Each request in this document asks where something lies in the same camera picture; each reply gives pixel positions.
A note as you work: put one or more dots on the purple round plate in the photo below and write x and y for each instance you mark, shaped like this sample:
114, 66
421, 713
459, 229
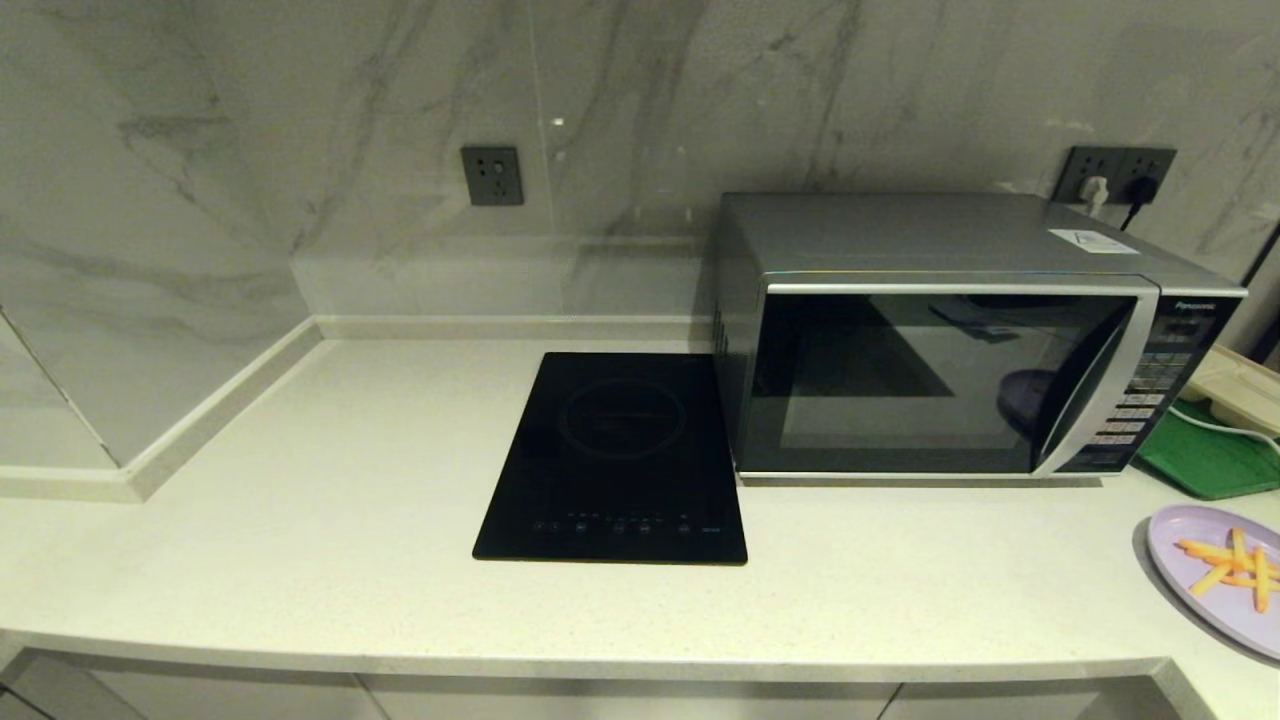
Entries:
1200, 610

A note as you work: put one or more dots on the beige cabinet door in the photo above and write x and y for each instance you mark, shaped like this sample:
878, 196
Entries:
240, 700
1020, 707

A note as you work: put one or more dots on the white power plug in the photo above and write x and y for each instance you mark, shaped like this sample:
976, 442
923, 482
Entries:
1095, 193

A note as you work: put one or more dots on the silver microwave oven body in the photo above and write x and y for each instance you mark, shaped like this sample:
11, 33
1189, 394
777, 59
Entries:
900, 235

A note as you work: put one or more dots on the black induction cooktop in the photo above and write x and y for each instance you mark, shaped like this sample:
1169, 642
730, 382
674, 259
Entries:
610, 450

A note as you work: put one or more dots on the green plastic tray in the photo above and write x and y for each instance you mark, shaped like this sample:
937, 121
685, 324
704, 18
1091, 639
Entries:
1210, 465

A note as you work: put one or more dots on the beige drawer front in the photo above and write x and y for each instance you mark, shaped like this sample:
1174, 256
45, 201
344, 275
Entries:
620, 705

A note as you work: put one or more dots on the angled grey cabinet panel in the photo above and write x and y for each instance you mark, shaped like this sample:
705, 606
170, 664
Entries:
50, 695

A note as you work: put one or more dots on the dark grey wall socket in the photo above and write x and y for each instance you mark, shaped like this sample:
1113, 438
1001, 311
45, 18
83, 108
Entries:
1074, 165
1155, 165
492, 176

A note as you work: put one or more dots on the cream power strip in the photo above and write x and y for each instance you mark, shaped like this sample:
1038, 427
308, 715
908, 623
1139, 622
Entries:
1240, 388

